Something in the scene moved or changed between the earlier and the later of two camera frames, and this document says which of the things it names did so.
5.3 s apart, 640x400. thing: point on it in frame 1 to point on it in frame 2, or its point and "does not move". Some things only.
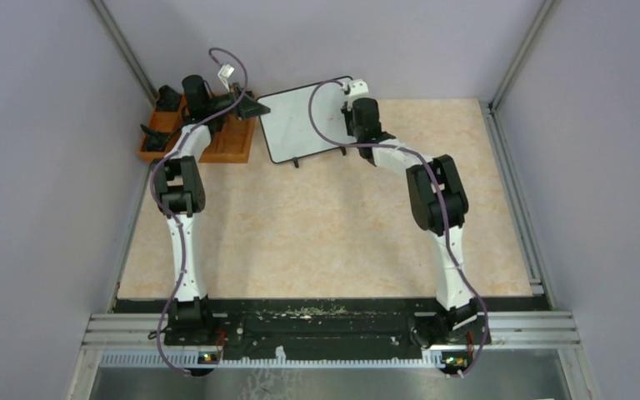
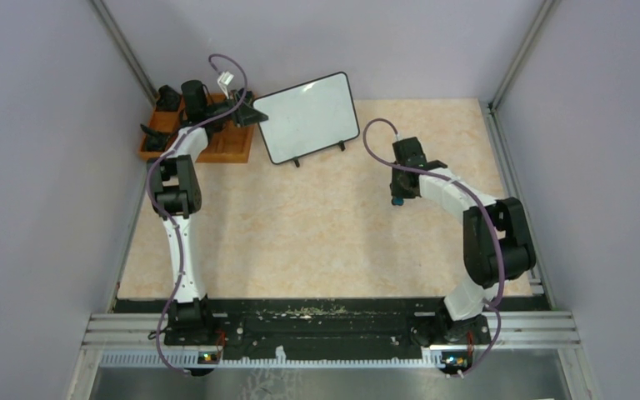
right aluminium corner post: [524, 55] does not move
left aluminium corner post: [125, 50] does not move
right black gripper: [347, 112] to [396, 191]
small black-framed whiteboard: [287, 130] does not move
